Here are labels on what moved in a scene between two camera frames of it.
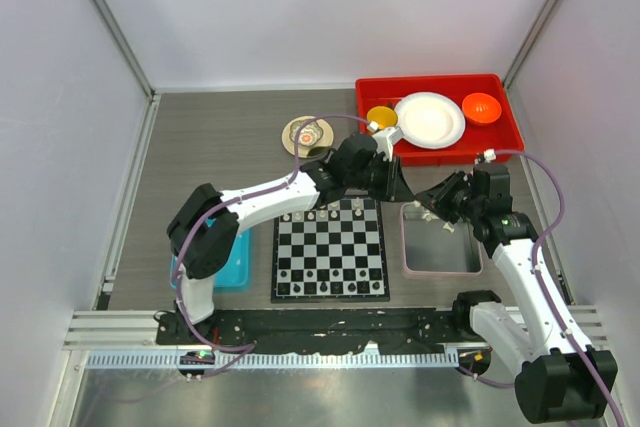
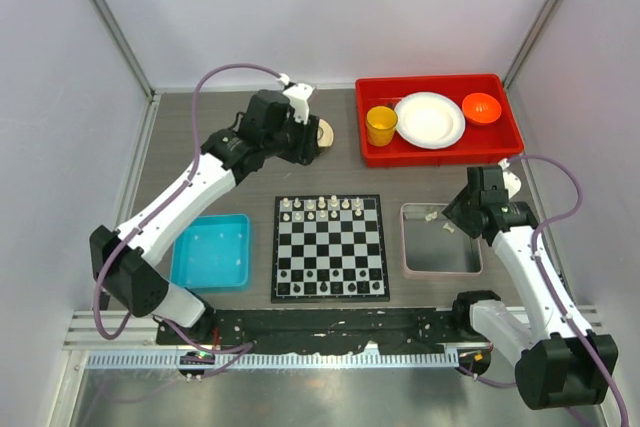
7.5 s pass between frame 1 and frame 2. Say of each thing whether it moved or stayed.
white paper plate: stayed
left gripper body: moved
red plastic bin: stayed
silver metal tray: stayed
